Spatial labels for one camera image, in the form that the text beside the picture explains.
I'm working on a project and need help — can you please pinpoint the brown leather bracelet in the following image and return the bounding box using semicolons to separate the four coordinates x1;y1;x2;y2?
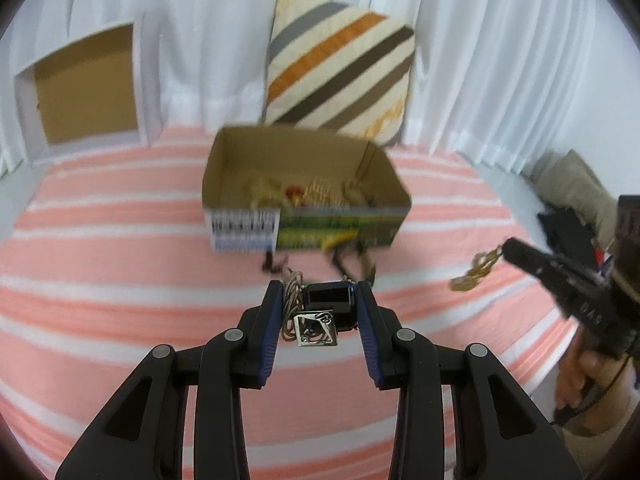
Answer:
330;242;379;285

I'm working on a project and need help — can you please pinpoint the white box lid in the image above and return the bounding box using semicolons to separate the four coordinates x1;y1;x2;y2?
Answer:
14;21;164;167

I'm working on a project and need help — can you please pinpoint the pink striped blanket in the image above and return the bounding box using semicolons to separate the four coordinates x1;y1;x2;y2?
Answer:
0;125;581;480

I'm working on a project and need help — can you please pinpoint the grey cushion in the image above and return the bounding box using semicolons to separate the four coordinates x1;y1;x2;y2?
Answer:
520;149;621;253

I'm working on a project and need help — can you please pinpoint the person's right hand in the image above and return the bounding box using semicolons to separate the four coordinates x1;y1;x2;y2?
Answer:
554;340;633;433

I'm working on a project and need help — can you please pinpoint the silver pendant necklace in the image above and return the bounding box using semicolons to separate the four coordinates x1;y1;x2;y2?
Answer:
281;269;359;349

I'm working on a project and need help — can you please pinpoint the printed cardboard box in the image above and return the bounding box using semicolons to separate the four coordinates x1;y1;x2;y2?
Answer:
202;126;412;254

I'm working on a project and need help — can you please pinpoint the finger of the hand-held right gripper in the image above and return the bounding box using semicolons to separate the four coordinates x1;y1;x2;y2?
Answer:
501;238;608;306

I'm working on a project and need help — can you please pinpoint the striped cushion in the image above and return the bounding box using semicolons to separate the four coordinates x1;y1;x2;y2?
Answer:
262;0;417;149

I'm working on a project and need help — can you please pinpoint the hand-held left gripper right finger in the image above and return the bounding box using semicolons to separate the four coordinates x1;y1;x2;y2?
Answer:
356;281;583;480

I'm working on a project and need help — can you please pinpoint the gold pendant necklace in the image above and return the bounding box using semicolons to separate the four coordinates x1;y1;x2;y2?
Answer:
449;244;506;292

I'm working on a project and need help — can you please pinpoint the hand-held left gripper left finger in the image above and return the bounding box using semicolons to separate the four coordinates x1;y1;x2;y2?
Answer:
55;280;285;480

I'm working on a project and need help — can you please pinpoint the yellow tassel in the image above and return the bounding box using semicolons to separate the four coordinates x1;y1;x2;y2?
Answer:
322;231;359;251

